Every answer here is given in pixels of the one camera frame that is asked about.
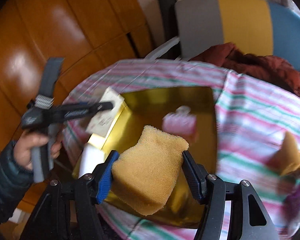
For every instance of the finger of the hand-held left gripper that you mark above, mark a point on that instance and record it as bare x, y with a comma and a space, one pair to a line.
85, 110

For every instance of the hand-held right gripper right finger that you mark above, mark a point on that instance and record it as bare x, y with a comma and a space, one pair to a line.
192, 177

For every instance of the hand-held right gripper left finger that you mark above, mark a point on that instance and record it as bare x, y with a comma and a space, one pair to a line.
105, 181

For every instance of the cream small box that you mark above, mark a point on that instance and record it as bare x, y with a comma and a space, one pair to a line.
102, 125

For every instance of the yellow sponge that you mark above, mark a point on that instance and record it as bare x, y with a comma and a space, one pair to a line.
145, 167
290, 150

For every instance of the gold box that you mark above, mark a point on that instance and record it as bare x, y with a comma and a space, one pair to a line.
145, 105

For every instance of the person's left forearm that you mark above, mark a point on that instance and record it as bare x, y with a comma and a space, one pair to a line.
5, 185

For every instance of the person's left hand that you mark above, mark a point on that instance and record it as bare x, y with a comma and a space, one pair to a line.
23, 150

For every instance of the wooden wardrobe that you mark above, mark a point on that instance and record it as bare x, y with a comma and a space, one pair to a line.
40, 42

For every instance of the pink green striped sheet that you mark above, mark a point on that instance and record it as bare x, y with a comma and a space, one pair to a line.
252, 120

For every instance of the purple packet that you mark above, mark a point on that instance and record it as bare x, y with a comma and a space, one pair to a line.
297, 195

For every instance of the dark red jacket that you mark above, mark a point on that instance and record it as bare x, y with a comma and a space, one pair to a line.
260, 65

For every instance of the grey yellow blue chair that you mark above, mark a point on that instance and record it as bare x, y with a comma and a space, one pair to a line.
242, 22

